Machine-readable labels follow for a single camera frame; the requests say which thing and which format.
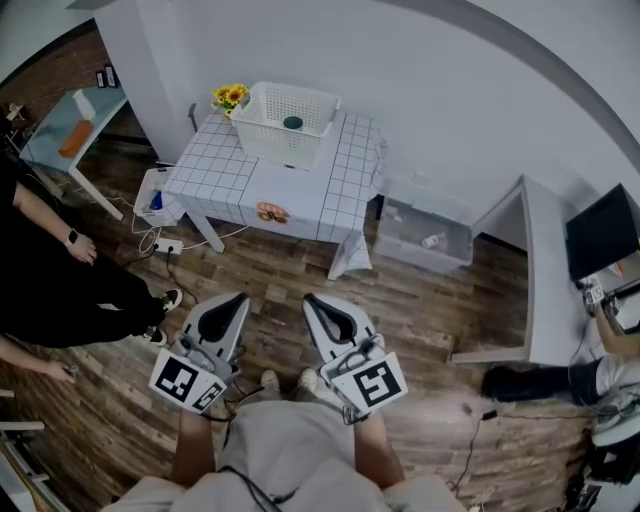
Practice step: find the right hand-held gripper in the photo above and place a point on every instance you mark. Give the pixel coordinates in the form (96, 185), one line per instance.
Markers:
(372, 385)

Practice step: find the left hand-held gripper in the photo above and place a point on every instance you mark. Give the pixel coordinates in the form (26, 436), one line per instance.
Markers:
(187, 377)

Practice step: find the white perforated plastic basket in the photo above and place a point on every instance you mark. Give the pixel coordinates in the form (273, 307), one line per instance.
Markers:
(272, 140)

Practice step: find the dark green cup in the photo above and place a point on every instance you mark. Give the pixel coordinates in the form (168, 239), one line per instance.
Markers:
(292, 123)

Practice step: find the person's right forearm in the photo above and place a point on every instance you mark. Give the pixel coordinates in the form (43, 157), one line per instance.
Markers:
(380, 455)

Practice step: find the another person's forearm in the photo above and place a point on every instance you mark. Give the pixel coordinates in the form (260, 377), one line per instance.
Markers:
(30, 360)

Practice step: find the person's left forearm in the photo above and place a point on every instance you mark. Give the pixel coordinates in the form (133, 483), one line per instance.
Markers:
(195, 450)

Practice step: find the person's shoe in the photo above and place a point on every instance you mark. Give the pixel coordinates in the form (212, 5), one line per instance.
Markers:
(172, 299)
(270, 379)
(156, 336)
(307, 378)

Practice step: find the person's right shoe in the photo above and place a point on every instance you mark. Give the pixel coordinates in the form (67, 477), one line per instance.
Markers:
(307, 378)

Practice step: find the person's left shoe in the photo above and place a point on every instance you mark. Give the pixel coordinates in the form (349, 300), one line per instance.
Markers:
(270, 379)

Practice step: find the white power strip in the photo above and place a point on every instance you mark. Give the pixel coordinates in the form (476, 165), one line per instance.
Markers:
(169, 245)

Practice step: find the orange brown flat object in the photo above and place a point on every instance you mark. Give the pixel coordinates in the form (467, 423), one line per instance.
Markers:
(272, 212)

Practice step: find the small bottle in storage box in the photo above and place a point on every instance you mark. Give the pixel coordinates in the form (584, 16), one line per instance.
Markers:
(433, 240)

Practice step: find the person's grey clothing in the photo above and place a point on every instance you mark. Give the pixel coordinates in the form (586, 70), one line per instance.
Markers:
(290, 450)

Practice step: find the clear plastic storage box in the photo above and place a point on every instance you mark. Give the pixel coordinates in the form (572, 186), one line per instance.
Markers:
(425, 225)

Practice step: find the blue item in bin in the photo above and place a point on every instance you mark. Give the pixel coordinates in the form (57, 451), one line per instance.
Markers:
(156, 201)

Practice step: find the white plastic bin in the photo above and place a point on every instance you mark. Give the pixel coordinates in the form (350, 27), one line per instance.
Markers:
(145, 197)

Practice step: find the table with checked cloth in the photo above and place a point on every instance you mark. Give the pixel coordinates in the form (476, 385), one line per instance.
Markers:
(285, 192)

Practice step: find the black power adapter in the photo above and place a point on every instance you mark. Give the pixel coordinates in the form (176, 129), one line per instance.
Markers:
(489, 415)

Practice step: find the white desk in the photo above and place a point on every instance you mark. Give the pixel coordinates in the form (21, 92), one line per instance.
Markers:
(545, 280)

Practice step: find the yellow sunflower bunch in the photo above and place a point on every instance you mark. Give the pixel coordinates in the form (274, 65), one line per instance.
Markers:
(230, 96)

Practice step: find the orange box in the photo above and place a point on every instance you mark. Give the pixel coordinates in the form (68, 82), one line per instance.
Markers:
(75, 140)

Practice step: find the white metal rack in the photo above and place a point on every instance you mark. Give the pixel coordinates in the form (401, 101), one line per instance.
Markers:
(22, 460)

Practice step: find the light blue desk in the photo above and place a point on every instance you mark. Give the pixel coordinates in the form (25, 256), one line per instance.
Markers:
(75, 130)

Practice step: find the white bottle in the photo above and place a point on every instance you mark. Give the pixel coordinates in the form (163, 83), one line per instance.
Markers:
(84, 106)

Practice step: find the black small frames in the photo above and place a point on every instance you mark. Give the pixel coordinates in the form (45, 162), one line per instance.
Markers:
(106, 76)

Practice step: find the black monitor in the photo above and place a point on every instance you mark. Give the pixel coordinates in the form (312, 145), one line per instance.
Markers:
(602, 235)

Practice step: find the black equipment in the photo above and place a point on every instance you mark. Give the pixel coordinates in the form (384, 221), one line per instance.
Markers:
(607, 470)

